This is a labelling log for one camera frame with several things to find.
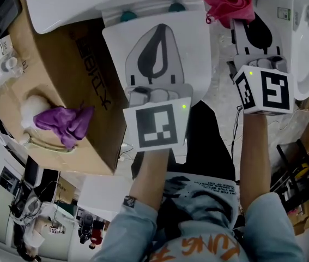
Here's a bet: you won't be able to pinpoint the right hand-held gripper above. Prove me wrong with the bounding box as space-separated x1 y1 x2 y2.
231 12 294 116

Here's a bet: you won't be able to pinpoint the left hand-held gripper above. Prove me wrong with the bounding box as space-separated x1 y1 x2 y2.
123 23 194 152

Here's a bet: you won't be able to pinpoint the white toilet with tank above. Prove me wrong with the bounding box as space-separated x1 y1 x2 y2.
25 0 249 111

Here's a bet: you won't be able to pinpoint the pink cloth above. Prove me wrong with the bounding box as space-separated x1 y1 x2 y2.
198 0 256 29

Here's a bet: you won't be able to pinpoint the person's left forearm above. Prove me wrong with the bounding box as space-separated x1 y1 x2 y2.
129 148 170 211

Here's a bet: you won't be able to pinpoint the person's right forearm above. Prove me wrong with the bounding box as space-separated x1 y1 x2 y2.
238 113 272 211

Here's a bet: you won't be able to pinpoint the white toilet with raised lid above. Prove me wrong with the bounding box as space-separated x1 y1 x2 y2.
256 0 309 101

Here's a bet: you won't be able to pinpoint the large cardboard box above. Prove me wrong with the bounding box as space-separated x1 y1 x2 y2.
0 0 129 176

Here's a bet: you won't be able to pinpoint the person's black trousers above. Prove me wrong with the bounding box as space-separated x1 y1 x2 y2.
131 100 237 180

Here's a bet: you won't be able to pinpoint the purple cloth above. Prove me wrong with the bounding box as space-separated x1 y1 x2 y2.
33 105 95 150

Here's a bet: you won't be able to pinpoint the white fluffy ball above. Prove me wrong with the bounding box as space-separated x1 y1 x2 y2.
20 94 52 129

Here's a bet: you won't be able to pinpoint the black metal rack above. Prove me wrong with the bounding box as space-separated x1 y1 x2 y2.
270 139 309 212

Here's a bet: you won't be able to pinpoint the small white box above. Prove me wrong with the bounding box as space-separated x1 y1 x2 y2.
0 34 15 67

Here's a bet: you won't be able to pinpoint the person's light blue shirt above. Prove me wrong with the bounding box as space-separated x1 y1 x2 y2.
90 172 305 262

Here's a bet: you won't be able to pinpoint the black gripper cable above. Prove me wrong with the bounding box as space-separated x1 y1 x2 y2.
229 105 244 158

